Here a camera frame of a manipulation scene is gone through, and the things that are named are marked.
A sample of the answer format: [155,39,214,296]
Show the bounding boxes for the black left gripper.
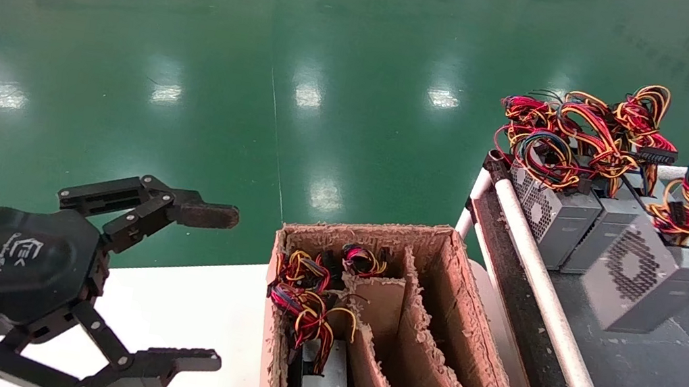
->
[0,199,242,387]

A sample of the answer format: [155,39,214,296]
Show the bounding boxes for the black left gripper finger with brown pad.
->
[50,162,245,272]

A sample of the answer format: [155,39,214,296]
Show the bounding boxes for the brown cardboard box with dividers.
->
[251,201,566,387]

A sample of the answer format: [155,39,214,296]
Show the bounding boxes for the short white rack tube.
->
[454,167,496,244]

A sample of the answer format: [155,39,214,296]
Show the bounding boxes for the long white rack tube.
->
[465,177,676,387]

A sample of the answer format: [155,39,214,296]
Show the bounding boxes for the black tube joint clamp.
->
[482,149,519,186]

